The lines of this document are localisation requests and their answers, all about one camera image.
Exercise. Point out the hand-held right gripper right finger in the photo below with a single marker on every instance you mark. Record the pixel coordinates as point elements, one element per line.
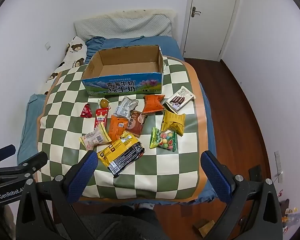
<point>216,175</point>

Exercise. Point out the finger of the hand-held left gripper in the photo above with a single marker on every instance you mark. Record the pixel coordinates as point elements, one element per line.
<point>3,153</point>
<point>36,160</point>

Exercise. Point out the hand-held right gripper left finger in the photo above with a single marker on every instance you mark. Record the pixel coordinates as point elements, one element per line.
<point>83,173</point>

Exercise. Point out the pink white snack packet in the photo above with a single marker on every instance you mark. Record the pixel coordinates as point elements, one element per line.
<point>93,138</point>

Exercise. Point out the large yellow black snack packet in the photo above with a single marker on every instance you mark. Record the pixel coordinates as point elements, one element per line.
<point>120,155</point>

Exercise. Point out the long red snack packet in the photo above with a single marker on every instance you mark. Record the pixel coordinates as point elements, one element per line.
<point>101,120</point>

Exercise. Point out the orange snack packet white label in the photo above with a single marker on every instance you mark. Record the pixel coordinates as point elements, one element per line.
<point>117,127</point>

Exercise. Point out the green candy ball bag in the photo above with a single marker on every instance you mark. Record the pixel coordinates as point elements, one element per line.
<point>163,141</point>

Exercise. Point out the yellow foil snack packet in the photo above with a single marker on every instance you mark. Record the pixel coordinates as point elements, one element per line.
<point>173,122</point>

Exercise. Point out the reddish brown snack packet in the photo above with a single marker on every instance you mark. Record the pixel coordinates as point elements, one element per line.
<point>137,125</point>

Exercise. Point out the grey white snack packet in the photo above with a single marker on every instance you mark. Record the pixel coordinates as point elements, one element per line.
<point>126,107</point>

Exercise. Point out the cardboard box blue print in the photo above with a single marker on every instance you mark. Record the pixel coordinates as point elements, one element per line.
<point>122,87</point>

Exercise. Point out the black flat object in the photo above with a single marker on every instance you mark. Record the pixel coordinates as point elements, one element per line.
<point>256,172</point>

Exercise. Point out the small brown cardboard box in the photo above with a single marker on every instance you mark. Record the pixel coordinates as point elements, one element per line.
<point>203,227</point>

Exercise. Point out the green white checkered blanket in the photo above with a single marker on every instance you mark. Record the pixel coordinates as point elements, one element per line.
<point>145,180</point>

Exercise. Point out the small red snack packet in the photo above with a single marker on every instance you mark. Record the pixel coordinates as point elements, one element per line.
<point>86,112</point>

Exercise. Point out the white power strip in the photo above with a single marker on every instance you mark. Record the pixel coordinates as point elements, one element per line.
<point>278,165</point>

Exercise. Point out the brown braised egg packet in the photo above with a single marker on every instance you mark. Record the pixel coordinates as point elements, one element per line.
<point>104,103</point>

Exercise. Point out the white chocolate stick box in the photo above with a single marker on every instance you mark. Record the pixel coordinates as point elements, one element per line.
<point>180,100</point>

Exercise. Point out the pile of colourful small things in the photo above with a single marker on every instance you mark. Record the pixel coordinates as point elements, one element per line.
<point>291,215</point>

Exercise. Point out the plain orange snack packet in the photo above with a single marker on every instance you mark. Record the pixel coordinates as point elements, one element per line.
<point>153,103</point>

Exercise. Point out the bear print pillow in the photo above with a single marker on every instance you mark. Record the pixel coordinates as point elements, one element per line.
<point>75,50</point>

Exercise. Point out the white door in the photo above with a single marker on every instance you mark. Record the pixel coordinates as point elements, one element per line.
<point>210,30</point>

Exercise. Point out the grey pillow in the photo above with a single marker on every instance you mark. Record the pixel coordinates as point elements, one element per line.
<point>122,26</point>

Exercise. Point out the cream fluffy pillow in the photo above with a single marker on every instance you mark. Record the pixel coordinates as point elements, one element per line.
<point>140,12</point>

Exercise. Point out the white wall socket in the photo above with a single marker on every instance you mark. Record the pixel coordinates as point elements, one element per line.
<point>48,45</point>

